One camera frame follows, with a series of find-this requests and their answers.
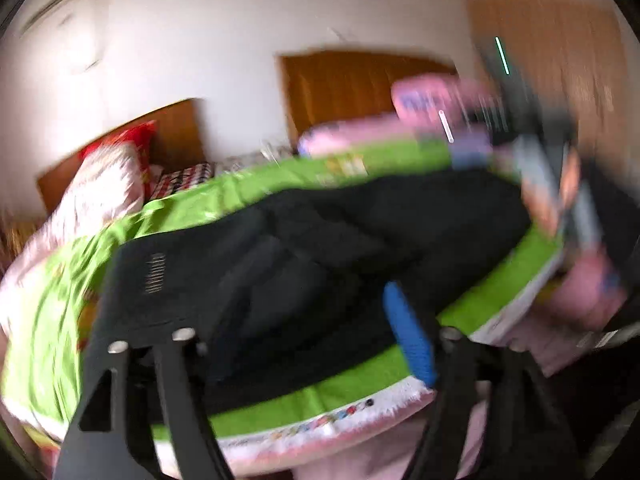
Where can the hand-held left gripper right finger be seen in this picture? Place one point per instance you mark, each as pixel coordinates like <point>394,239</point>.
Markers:
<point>407,330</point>

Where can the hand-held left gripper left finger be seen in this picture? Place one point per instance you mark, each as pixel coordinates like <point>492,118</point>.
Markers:
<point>175,385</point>

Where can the black fleece pants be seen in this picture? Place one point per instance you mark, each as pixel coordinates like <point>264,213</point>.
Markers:
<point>325,260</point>

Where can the person's right hand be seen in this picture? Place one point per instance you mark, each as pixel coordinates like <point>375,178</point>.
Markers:
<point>570,180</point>

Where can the lavender cloth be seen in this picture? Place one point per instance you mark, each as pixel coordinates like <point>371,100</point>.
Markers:
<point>472,150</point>

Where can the light wooden wardrobe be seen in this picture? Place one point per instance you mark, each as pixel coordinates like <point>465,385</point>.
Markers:
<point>550,35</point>

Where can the rolled pink blanket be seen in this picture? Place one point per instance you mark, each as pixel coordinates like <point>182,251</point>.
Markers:
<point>425,95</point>

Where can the green printed mat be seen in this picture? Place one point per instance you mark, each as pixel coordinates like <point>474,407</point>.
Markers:
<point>50,335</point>

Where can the pink bedsheet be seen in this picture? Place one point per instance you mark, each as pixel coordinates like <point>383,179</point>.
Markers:
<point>360,132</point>

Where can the panelled wooden headboard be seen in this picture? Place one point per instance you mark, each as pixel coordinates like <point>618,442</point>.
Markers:
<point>350,85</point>

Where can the red plaid bedsheet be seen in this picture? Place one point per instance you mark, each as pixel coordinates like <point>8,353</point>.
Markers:
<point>185,177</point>

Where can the pink floral quilt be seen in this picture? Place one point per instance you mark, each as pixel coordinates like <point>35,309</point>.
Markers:
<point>100,185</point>

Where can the nightstand with floral cover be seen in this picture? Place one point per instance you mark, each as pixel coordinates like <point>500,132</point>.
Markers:
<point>245,160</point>

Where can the red floral pillow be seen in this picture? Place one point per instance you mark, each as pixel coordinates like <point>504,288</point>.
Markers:
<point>135,135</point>

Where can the plain wooden headboard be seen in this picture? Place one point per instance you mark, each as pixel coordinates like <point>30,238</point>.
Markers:
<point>175,130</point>

